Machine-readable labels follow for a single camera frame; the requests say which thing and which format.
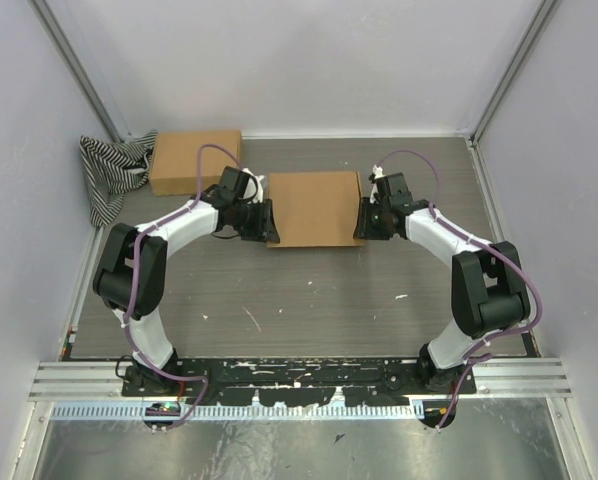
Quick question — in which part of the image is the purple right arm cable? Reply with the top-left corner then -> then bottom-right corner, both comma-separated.
373,149 -> 546,433

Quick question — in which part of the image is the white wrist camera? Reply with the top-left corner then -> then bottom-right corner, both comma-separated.
369,164 -> 384,204
242,168 -> 267,204

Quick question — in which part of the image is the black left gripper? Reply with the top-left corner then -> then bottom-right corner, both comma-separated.
234,198 -> 281,244

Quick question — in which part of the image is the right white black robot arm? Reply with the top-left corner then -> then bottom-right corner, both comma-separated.
354,165 -> 531,395

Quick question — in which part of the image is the aluminium corner post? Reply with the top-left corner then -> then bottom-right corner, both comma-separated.
469,0 -> 563,146
29,1 -> 133,142

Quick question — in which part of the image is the slotted grey cable duct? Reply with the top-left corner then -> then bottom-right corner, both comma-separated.
49,401 -> 424,422

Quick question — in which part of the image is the brown cardboard box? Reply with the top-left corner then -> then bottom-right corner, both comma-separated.
149,130 -> 242,196

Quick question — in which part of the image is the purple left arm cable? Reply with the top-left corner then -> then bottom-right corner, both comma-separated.
120,143 -> 245,432

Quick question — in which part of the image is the black white striped cloth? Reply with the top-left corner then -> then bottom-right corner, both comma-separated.
79,130 -> 158,227

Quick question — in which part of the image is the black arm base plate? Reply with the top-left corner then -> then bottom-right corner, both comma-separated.
117,357 -> 477,407

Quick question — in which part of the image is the aluminium front rail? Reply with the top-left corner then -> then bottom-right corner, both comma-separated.
29,357 -> 571,406

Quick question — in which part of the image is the left aluminium corner post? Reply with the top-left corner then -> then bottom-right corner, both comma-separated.
29,1 -> 133,142

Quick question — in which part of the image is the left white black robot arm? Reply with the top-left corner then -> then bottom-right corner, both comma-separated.
93,167 -> 280,397

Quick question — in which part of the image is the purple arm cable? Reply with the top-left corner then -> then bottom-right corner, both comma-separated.
120,143 -> 245,432
373,149 -> 546,433

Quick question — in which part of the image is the right aluminium corner post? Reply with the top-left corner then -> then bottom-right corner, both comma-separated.
469,0 -> 563,146

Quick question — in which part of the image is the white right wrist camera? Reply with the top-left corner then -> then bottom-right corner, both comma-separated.
369,164 -> 384,204

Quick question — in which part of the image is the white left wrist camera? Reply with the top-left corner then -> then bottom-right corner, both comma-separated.
242,168 -> 267,204

